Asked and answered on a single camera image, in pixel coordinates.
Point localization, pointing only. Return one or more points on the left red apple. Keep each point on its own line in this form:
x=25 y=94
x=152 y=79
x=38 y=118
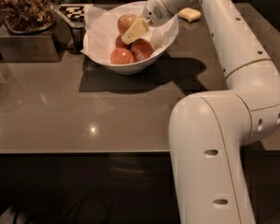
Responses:
x=121 y=56

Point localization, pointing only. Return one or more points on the white bowl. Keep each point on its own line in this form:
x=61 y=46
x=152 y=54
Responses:
x=130 y=68

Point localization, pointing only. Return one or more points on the hidden back red apple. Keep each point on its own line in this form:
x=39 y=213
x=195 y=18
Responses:
x=120 y=44

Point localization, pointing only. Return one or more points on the black white patterned tag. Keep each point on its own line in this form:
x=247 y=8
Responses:
x=73 y=14

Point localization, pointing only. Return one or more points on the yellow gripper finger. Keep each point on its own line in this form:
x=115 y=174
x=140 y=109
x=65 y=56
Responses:
x=139 y=28

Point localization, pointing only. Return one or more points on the steel box stand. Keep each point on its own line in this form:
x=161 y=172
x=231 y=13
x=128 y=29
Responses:
x=47 y=46

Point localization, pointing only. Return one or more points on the yellow sponge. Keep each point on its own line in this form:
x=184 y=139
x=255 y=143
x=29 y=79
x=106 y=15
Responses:
x=189 y=14

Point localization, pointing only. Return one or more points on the red-yellow apple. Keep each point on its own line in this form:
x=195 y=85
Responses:
x=125 y=22

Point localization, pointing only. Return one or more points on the white paper liner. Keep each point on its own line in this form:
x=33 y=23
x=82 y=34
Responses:
x=99 y=31

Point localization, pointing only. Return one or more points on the right red apple with sticker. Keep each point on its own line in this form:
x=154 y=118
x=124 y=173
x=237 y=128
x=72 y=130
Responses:
x=141 y=49

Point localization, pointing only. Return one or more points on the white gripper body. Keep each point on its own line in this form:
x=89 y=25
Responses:
x=154 y=8

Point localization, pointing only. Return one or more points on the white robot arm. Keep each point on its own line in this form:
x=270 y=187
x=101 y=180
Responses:
x=208 y=129

